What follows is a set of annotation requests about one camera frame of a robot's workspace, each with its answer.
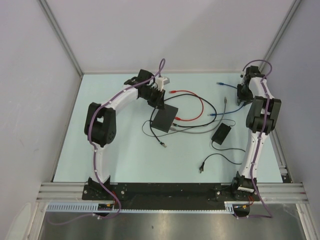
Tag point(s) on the aluminium front frame rail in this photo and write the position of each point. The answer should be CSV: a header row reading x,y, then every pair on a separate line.
x,y
277,193

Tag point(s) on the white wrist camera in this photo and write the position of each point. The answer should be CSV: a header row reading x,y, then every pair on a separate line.
x,y
242,74
161,82

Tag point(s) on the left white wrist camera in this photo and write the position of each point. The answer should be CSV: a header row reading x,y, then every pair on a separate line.
x,y
161,82

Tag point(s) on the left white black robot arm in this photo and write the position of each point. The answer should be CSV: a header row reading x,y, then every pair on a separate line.
x,y
101,120

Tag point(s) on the black power adapter brick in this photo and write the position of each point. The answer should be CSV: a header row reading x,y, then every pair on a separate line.
x,y
221,133

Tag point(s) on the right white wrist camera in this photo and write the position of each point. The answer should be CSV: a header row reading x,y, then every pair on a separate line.
x,y
242,74

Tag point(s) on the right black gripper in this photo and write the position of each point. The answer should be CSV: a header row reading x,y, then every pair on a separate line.
x,y
241,98

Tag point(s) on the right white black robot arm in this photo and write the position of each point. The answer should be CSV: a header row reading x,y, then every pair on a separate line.
x,y
261,121

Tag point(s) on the black network switch box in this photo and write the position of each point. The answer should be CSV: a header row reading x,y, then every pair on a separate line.
x,y
164,118

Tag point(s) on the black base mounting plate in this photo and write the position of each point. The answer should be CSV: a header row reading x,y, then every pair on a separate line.
x,y
176,196

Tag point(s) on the grey slotted cable duct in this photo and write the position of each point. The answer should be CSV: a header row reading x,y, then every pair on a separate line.
x,y
90,208

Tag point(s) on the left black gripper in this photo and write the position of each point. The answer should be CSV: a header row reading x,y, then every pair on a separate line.
x,y
159,102

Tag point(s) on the right aluminium side rail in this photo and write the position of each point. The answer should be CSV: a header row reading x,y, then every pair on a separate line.
x,y
273,166

